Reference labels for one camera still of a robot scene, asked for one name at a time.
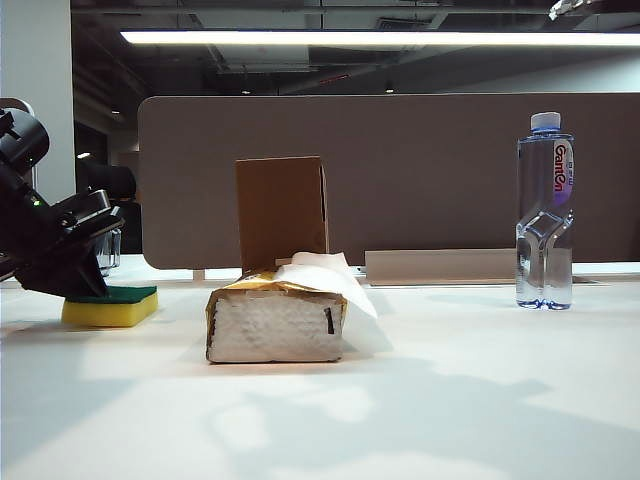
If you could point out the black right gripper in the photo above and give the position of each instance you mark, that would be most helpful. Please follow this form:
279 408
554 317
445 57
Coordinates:
75 227

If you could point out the yellow sponge with green pad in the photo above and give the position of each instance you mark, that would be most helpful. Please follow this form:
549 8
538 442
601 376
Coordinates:
120 312

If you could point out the clear plastic water bottle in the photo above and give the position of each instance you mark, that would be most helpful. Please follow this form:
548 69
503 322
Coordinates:
545 175

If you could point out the clear glass mug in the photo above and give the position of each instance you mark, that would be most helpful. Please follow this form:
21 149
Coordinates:
113 250

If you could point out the black office chair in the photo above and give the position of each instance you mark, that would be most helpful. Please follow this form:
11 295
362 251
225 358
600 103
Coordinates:
120 180

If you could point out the white divider support foot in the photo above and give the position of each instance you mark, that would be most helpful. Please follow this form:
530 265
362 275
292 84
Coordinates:
200 275

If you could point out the narrow brown desk divider panel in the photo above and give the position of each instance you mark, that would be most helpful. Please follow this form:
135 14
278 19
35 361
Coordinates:
7 103

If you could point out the brown cardboard tissue box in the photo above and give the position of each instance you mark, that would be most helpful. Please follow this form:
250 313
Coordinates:
275 330

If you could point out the tall brown cardboard box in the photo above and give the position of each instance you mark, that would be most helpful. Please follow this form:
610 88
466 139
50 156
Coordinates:
280 210

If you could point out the white paper tissue sheet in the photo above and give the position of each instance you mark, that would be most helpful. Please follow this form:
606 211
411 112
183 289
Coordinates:
325 272

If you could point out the red ceiling sign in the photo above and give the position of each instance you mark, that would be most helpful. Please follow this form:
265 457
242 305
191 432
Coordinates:
334 79

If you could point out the wide brown desk divider panel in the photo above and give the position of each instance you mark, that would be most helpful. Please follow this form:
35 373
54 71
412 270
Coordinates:
425 175

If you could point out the long ceiling light strip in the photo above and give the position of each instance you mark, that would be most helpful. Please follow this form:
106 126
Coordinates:
350 37

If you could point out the ceiling air vent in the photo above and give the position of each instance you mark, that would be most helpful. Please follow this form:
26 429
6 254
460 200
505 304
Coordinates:
402 24

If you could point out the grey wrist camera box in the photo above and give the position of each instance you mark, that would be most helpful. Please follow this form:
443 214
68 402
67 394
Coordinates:
99 200

